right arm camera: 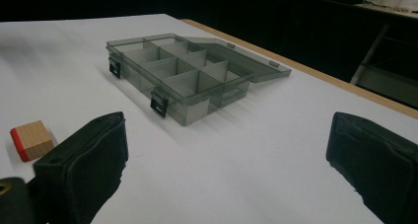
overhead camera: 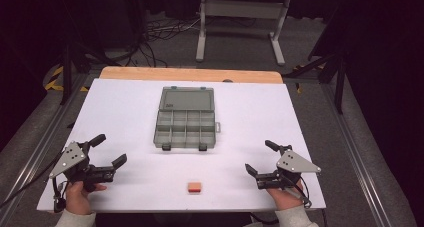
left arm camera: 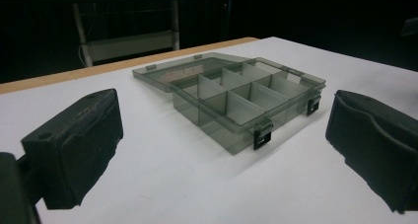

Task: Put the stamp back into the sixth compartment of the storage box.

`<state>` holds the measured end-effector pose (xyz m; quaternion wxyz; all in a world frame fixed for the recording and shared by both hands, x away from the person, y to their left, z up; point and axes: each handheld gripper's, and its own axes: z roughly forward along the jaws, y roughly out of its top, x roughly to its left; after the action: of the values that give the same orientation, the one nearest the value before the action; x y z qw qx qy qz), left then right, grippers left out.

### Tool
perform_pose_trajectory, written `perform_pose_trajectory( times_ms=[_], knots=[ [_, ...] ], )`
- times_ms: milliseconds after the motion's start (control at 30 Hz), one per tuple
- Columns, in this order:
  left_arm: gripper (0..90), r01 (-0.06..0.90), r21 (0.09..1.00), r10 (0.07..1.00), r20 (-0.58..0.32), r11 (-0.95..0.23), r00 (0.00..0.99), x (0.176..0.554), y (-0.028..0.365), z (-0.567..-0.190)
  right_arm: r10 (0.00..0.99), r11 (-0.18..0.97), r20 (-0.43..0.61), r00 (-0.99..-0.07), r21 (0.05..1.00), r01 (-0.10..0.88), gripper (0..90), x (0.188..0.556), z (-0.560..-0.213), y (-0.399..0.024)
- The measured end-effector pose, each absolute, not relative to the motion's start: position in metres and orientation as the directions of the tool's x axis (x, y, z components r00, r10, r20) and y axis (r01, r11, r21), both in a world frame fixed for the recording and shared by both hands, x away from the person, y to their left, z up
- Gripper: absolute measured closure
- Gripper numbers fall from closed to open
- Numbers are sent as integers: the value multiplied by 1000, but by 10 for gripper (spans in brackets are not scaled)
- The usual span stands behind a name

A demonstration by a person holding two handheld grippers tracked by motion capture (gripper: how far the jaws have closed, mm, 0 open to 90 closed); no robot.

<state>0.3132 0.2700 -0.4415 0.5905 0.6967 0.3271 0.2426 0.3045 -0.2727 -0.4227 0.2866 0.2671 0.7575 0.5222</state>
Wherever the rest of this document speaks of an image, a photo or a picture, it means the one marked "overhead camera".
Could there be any small orange block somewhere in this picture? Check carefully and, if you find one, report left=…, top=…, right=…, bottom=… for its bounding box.
left=186, top=181, right=203, bottom=194

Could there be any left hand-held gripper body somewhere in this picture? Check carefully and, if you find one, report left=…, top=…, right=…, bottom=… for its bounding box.
left=48, top=141, right=117, bottom=192

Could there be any aluminium floor rail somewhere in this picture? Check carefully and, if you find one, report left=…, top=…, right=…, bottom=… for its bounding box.
left=321, top=83, right=393, bottom=227
left=0, top=71, right=93, bottom=218

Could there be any white table mat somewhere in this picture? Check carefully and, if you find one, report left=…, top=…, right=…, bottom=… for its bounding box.
left=36, top=78, right=327, bottom=214

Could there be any yellow black floor tape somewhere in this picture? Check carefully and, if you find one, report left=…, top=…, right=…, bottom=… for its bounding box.
left=44, top=64, right=90, bottom=93

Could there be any black metal stand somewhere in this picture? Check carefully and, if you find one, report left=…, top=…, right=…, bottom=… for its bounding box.
left=285, top=51, right=348, bottom=115
left=59, top=41, right=113, bottom=106

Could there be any person's left hand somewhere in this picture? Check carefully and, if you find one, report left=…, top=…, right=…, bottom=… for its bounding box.
left=64, top=181, right=108, bottom=217

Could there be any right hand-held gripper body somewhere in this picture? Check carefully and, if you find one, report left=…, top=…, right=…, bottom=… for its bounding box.
left=255, top=145, right=322, bottom=191

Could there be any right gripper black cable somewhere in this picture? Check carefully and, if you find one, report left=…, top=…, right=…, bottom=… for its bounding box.
left=285, top=175, right=313, bottom=210

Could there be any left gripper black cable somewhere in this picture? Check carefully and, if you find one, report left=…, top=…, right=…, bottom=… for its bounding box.
left=0, top=150, right=68, bottom=214

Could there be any person's right hand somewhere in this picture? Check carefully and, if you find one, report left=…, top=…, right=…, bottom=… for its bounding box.
left=266, top=181, right=305, bottom=212

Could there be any bundle of floor cables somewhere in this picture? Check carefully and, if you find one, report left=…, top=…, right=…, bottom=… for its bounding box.
left=126, top=16, right=203, bottom=68

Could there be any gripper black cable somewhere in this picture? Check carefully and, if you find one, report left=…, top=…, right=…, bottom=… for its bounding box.
left=285, top=175, right=313, bottom=210
left=0, top=150, right=68, bottom=214

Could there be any clear grey compartment box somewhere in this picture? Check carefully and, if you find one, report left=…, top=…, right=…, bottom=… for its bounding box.
left=152, top=85, right=222, bottom=152

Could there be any grey metal table frame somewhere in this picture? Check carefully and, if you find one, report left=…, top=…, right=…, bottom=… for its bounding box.
left=195, top=0, right=292, bottom=67

